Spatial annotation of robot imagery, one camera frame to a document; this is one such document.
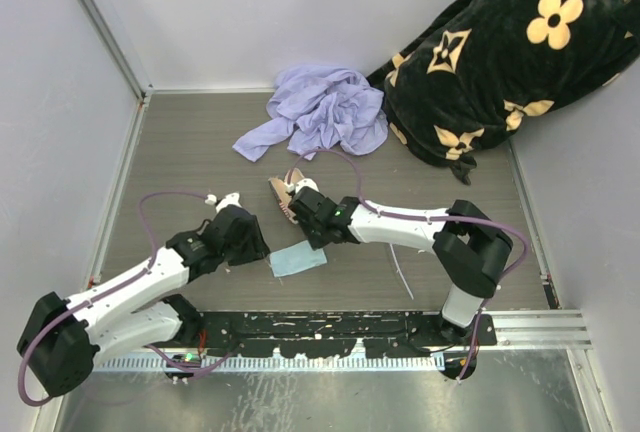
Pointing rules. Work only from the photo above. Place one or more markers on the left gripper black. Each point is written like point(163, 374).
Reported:
point(256, 249)

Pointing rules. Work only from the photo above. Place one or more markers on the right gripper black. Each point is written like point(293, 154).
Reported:
point(316, 243)

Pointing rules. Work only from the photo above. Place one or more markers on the light blue cleaning cloth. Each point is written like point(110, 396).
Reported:
point(296, 259)

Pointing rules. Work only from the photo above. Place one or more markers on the printed glasses case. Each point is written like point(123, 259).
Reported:
point(283, 190)

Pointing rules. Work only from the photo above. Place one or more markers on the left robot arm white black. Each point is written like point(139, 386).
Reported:
point(65, 339)

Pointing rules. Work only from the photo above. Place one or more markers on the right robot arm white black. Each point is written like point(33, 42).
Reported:
point(471, 250)

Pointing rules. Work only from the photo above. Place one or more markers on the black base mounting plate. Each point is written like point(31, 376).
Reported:
point(383, 334)

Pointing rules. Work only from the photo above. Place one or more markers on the crumpled lavender cloth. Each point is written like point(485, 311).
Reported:
point(318, 107)

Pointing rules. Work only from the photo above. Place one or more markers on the black floral plush blanket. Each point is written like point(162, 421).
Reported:
point(483, 67)

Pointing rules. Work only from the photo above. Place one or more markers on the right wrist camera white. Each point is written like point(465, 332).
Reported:
point(300, 184)

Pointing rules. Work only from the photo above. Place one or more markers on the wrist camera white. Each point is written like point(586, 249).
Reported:
point(220, 203)
point(300, 184)

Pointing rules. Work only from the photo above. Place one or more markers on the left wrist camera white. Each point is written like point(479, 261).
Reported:
point(220, 203)

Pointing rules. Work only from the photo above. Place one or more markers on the white frame sunglasses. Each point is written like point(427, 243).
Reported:
point(411, 268)

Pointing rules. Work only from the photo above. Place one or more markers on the slotted grey cable duct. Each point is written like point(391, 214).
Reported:
point(147, 361)

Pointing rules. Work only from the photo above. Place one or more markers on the aluminium frame post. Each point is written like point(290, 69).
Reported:
point(111, 30)

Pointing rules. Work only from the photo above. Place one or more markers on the aluminium front rail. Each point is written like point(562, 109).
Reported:
point(540, 330)

